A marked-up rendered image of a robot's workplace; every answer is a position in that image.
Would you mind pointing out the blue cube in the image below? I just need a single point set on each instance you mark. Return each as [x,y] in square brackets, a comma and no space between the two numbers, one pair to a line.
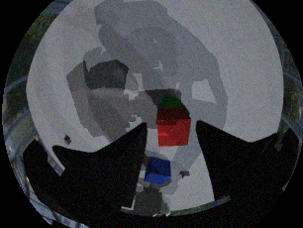
[158,171]

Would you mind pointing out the red block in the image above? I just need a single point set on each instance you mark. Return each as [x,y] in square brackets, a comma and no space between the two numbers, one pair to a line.
[174,126]

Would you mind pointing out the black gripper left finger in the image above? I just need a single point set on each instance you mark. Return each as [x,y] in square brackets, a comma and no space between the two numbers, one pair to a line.
[116,168]

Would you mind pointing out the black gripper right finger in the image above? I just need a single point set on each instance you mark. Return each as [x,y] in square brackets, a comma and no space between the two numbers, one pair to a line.
[229,159]

